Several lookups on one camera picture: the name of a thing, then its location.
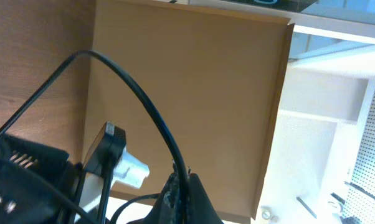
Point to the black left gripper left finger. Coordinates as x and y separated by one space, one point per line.
167 208

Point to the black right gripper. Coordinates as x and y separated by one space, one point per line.
22 198

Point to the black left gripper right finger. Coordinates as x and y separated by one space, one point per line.
199 209

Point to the white shelf unit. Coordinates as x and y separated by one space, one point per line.
325 101

